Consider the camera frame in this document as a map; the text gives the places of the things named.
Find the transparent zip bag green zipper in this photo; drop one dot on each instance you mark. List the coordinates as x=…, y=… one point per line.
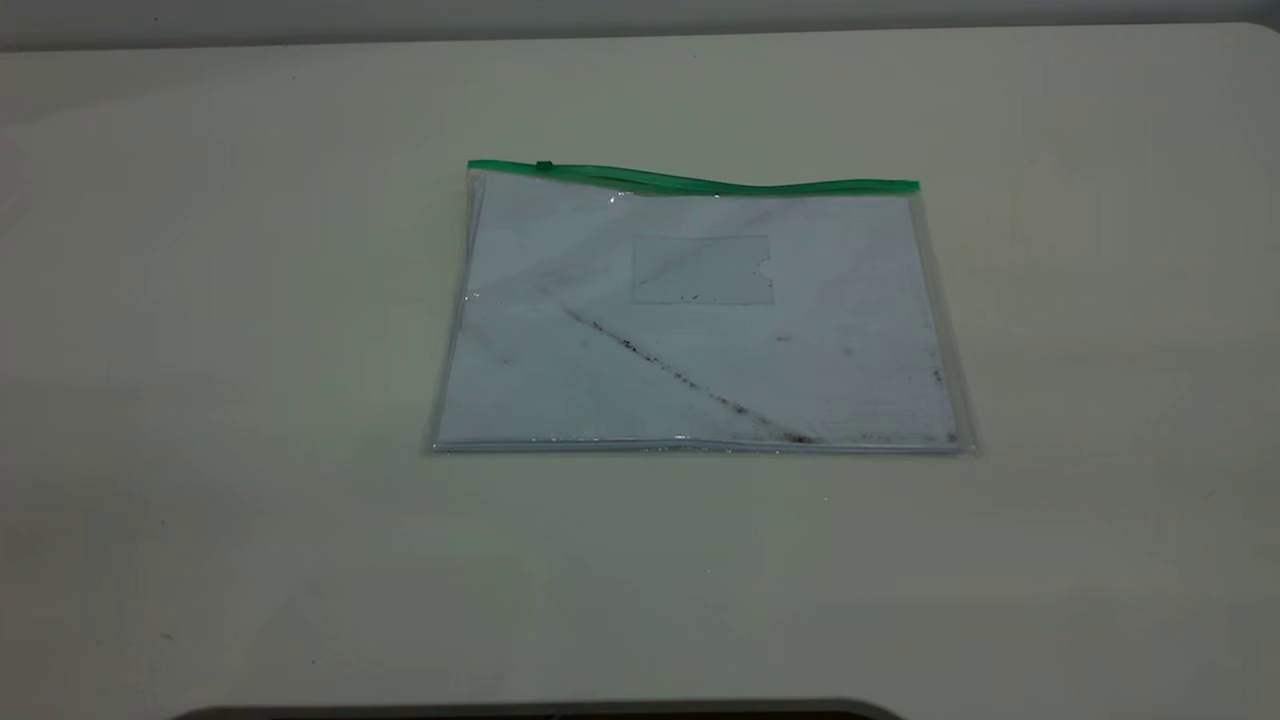
x=700, y=400

